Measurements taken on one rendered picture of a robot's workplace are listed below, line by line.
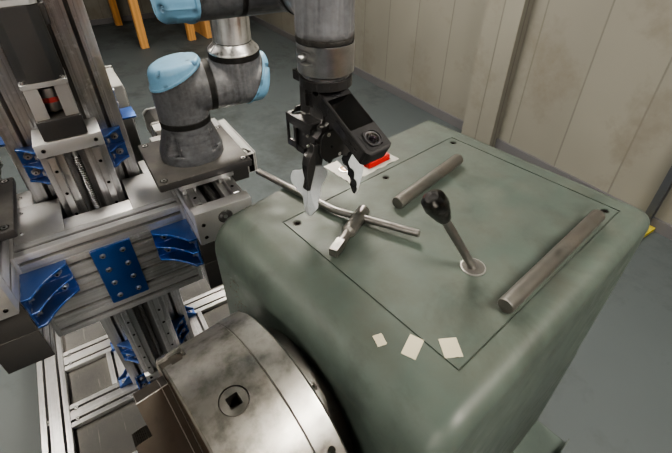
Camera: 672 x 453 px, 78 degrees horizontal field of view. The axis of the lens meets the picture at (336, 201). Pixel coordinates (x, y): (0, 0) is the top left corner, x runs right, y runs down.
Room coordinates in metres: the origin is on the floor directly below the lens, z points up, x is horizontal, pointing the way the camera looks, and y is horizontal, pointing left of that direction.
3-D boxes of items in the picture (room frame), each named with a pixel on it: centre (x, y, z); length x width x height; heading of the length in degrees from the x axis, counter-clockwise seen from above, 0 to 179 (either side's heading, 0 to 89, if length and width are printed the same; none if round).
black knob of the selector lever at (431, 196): (0.40, -0.12, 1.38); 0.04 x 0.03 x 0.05; 131
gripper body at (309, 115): (0.55, 0.02, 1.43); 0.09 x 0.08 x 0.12; 41
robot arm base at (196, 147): (0.92, 0.36, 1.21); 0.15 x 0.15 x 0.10
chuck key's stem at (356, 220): (0.49, -0.02, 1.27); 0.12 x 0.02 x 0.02; 154
